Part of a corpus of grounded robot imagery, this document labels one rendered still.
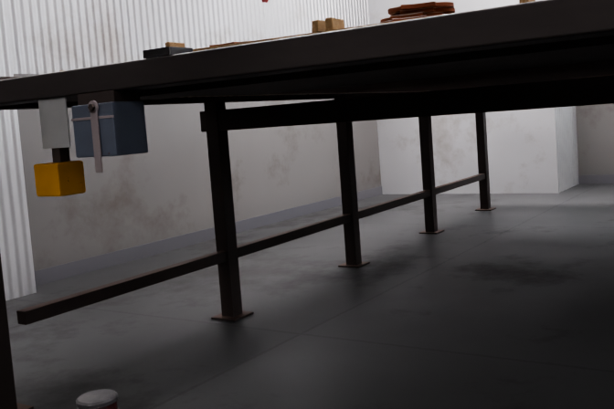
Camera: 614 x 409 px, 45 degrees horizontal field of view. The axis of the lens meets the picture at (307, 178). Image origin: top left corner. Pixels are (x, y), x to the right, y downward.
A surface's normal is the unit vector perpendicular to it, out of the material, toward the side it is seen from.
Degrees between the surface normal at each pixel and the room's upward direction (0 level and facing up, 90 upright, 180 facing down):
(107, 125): 90
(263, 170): 90
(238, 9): 90
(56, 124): 90
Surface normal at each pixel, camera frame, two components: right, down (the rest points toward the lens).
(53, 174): -0.54, 0.11
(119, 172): 0.83, -0.02
